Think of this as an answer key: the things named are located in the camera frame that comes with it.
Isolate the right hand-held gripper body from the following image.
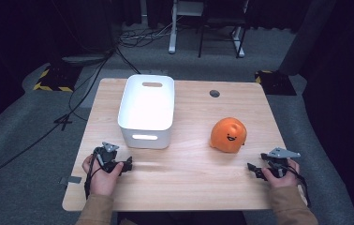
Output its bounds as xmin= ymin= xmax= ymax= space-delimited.
xmin=259 ymin=147 xmax=302 ymax=180

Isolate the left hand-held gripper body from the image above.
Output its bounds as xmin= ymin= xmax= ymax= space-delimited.
xmin=93 ymin=142 xmax=128 ymax=174

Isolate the orange smiling plush toy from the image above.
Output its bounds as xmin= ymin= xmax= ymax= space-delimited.
xmin=209 ymin=116 xmax=248 ymax=155

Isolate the white plastic storage bin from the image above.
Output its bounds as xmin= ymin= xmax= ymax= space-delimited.
xmin=117 ymin=74 xmax=176 ymax=150

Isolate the person's right hand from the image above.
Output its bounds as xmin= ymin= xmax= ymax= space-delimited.
xmin=260 ymin=158 xmax=301 ymax=189

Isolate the person's left hand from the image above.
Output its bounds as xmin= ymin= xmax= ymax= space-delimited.
xmin=81 ymin=154 xmax=125 ymax=197

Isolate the grey tape strip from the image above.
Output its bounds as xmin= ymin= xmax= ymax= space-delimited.
xmin=58 ymin=175 xmax=82 ymax=186

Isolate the black yellow striped floor base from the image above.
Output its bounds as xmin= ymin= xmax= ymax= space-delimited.
xmin=254 ymin=69 xmax=298 ymax=97
xmin=33 ymin=64 xmax=83 ymax=93

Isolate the black chair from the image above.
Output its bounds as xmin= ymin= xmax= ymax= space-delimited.
xmin=197 ymin=0 xmax=250 ymax=59

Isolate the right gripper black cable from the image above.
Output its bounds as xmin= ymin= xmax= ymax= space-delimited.
xmin=277 ymin=163 xmax=312 ymax=208

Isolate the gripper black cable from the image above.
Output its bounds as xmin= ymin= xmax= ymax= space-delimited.
xmin=83 ymin=151 xmax=105 ymax=201
xmin=277 ymin=163 xmax=312 ymax=208

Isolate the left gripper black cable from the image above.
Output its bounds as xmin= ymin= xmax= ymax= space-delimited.
xmin=83 ymin=151 xmax=105 ymax=201

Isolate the black floor cable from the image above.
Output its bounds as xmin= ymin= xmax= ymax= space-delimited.
xmin=0 ymin=46 xmax=117 ymax=186

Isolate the bundle of floor cables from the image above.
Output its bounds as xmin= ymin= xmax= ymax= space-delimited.
xmin=117 ymin=18 xmax=179 ymax=49

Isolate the white desk frame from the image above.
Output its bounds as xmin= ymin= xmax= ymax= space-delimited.
xmin=168 ymin=0 xmax=246 ymax=58

